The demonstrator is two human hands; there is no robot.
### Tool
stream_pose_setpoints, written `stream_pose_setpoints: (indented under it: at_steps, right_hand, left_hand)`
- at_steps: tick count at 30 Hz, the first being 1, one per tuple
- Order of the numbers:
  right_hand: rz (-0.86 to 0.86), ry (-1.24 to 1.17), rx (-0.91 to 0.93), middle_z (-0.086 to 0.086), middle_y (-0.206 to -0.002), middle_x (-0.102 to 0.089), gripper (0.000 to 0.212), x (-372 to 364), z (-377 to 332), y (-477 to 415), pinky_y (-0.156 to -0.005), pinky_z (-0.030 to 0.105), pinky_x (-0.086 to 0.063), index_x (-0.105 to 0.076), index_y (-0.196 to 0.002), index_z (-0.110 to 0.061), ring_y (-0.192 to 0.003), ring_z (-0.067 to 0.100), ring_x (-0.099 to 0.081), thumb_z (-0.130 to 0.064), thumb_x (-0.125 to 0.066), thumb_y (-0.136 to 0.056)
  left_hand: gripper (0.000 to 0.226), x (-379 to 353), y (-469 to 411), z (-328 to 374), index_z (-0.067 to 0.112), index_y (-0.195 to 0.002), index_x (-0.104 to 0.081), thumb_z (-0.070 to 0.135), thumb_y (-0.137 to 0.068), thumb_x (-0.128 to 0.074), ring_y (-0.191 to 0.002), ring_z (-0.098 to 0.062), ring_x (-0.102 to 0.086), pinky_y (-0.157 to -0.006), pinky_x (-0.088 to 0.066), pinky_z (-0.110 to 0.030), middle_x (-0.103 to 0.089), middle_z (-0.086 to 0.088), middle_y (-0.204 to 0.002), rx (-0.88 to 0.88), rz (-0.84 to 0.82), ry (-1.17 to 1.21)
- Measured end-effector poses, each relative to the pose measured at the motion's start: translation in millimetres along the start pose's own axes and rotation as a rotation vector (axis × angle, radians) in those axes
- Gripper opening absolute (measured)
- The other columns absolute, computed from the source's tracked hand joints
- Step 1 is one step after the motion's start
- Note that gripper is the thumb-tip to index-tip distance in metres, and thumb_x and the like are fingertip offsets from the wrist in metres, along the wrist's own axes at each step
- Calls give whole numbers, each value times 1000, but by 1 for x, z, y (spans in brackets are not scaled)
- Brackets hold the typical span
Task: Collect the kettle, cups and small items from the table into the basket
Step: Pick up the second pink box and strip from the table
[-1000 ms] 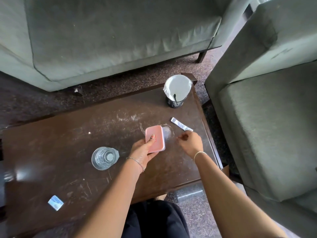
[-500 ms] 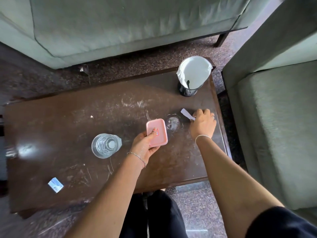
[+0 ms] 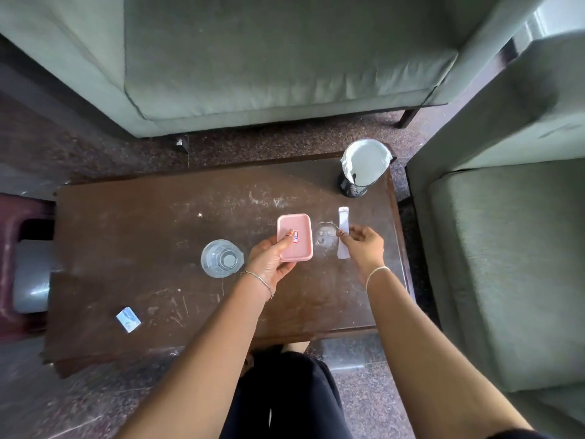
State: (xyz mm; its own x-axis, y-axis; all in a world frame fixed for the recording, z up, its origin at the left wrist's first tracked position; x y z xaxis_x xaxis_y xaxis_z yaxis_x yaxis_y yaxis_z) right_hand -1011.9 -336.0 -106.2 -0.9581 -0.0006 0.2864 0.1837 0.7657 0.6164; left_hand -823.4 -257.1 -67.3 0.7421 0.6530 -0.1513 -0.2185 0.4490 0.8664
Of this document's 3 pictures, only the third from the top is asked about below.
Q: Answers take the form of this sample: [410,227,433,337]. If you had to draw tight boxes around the maroon plastic stool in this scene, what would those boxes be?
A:
[0,193,56,345]

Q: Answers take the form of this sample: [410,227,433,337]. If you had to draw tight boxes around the clear drinking glass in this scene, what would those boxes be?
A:
[200,239,245,279]

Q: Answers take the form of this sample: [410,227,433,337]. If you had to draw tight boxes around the grey fabric armchair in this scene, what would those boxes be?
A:
[406,29,585,439]

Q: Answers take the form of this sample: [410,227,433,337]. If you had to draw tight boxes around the grey fabric sofa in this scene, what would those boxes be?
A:
[0,0,549,154]

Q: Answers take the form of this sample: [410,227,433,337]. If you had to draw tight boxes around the person's left forearm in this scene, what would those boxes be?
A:
[116,271,274,439]

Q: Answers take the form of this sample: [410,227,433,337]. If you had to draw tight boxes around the white thread wristband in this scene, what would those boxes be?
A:
[365,265,392,293]

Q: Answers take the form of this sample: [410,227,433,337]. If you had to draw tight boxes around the small blue white sachet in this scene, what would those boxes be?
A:
[116,306,140,333]

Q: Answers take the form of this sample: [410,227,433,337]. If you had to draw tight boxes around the person's left hand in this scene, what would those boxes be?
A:
[245,230,299,293]

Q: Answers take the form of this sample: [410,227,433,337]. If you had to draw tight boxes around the black mesh bin white liner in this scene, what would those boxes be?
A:
[337,139,395,199]

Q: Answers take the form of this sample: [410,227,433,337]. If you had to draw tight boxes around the pink plastic container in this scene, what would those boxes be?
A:
[277,214,314,263]

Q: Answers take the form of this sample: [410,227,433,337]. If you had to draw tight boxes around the person's right forearm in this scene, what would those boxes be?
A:
[366,267,535,439]

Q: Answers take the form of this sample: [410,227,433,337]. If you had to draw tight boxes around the person's bare foot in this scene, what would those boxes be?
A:
[243,341,312,374]

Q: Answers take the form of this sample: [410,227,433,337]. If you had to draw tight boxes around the silver chain bracelet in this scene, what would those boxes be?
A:
[240,270,275,302]

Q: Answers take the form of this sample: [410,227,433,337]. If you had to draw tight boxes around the white sachet strip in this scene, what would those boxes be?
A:
[336,206,350,260]

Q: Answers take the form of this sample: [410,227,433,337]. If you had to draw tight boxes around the person's black trousers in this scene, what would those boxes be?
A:
[218,350,344,439]

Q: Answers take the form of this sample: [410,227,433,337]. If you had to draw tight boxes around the person's right hand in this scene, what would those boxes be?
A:
[339,225,387,287]

